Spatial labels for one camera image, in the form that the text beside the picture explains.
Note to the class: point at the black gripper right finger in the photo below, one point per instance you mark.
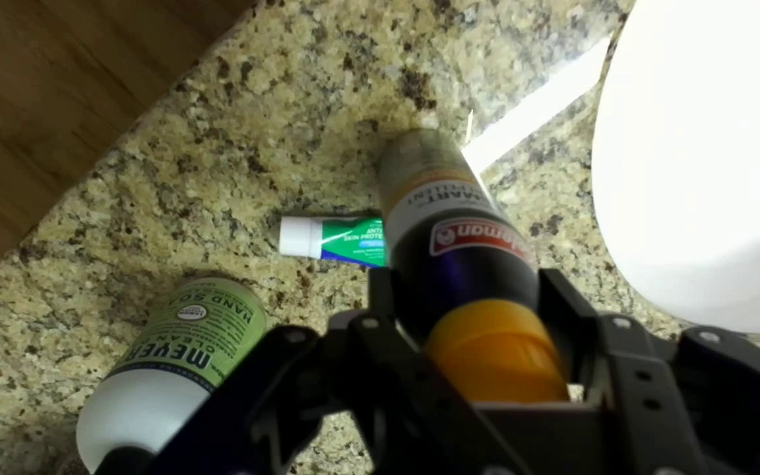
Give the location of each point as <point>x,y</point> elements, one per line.
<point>646,405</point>

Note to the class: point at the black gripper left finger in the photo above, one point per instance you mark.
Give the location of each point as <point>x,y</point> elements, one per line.
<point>397,387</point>

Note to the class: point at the orange cap spray can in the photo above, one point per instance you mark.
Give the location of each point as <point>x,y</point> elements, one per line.
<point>459,265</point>

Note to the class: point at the green label soap pump bottle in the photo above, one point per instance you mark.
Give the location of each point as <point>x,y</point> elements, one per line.
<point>177,351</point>

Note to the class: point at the green toothpaste tube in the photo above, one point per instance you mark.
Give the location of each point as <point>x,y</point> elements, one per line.
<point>343,237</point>

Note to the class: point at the white oval sink basin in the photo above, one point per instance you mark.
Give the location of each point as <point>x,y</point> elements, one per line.
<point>706,158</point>

